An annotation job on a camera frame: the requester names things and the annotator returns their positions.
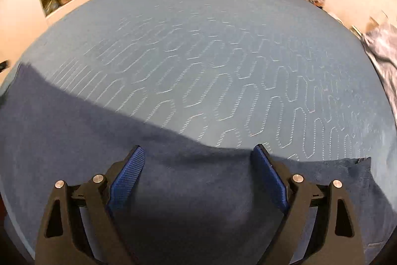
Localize grey star print duvet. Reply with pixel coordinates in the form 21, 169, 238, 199
361, 21, 397, 119

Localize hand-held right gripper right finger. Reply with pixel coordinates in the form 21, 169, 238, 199
253, 144, 365, 265

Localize bed with blue quilted cover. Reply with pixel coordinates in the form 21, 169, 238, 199
0, 0, 397, 253

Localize blue denim pants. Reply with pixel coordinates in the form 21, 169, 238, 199
0, 63, 396, 265

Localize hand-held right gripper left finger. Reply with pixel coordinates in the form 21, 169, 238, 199
35, 145, 146, 265

